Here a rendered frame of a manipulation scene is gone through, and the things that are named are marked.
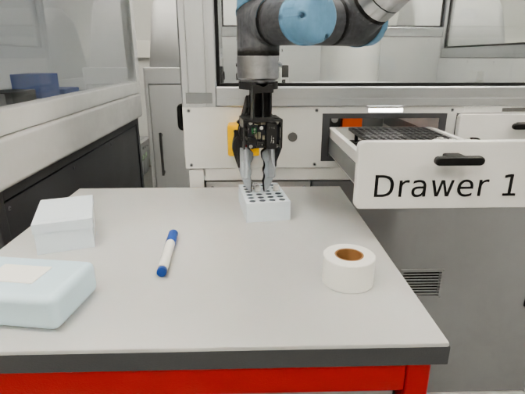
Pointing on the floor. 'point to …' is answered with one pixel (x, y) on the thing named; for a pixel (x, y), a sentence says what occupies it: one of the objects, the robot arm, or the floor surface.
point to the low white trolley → (223, 305)
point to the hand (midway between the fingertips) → (256, 184)
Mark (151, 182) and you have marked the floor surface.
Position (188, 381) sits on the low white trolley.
